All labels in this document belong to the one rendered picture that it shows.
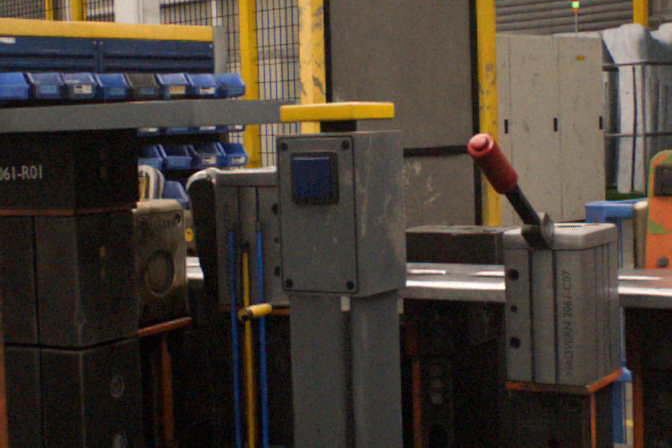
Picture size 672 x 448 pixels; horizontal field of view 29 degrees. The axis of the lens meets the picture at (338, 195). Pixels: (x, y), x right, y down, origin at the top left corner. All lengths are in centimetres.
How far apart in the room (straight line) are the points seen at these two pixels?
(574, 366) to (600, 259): 9
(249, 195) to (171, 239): 16
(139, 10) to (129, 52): 212
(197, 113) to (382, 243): 16
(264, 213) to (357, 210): 23
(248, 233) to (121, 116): 22
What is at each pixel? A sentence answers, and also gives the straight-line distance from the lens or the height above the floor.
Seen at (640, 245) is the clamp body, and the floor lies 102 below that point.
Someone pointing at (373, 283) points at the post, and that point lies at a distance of 88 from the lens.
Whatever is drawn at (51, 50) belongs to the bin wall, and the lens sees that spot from 401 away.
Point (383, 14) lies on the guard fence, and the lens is 450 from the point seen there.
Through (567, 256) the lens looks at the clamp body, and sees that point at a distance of 98.
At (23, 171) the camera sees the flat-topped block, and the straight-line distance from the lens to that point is 104.
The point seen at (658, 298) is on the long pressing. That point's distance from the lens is 108.
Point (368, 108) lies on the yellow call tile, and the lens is 89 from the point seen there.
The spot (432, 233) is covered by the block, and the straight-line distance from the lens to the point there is 140.
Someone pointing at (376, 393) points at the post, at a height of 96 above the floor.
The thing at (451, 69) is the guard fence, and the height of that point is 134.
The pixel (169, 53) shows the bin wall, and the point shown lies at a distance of 426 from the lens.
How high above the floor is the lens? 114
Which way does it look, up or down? 3 degrees down
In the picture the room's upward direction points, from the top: 2 degrees counter-clockwise
